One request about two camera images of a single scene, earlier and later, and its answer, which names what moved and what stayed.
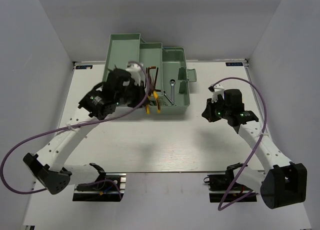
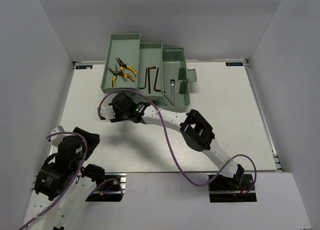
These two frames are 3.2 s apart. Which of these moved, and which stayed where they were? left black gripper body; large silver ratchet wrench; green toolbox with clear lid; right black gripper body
Moved: left black gripper body; right black gripper body
Stayed: large silver ratchet wrench; green toolbox with clear lid
